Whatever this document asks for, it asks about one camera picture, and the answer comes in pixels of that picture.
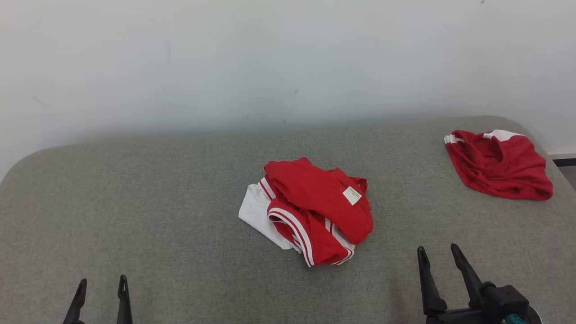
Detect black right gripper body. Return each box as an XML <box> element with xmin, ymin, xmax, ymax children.
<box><xmin>425</xmin><ymin>307</ymin><xmax>496</xmax><ymax>324</ymax></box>

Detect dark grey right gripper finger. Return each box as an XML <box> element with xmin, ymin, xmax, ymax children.
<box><xmin>417</xmin><ymin>246</ymin><xmax>448</xmax><ymax>316</ymax></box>
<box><xmin>450</xmin><ymin>243</ymin><xmax>487</xmax><ymax>309</ymax></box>

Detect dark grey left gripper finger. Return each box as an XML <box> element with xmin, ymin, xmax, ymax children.
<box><xmin>117</xmin><ymin>275</ymin><xmax>134</xmax><ymax>324</ymax></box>
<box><xmin>63</xmin><ymin>278</ymin><xmax>88</xmax><ymax>324</ymax></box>

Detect red shorts with white trim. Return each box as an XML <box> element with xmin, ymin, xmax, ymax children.
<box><xmin>444</xmin><ymin>130</ymin><xmax>554</xmax><ymax>201</ymax></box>

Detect red jersey with white sleeves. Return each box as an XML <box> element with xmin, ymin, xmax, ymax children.
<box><xmin>238</xmin><ymin>157</ymin><xmax>374</xmax><ymax>268</ymax></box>

